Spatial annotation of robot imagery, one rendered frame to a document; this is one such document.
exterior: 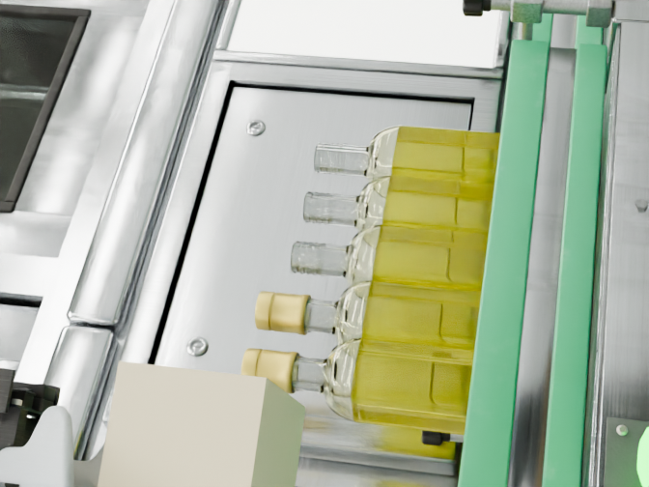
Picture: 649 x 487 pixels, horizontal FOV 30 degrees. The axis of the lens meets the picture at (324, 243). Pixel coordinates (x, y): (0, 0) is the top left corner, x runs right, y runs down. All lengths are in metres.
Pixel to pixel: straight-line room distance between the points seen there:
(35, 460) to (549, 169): 0.51
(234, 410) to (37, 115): 0.95
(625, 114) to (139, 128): 0.61
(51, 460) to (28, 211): 0.81
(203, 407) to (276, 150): 0.76
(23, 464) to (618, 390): 0.41
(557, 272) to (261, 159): 0.50
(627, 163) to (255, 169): 0.50
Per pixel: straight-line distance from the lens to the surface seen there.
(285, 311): 1.04
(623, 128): 0.98
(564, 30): 1.21
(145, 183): 1.34
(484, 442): 0.84
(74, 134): 1.46
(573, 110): 1.01
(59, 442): 0.61
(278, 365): 1.02
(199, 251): 1.27
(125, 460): 0.60
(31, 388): 0.69
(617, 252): 0.90
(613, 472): 0.82
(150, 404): 0.60
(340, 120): 1.35
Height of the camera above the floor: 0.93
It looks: 10 degrees up
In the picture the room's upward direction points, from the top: 85 degrees counter-clockwise
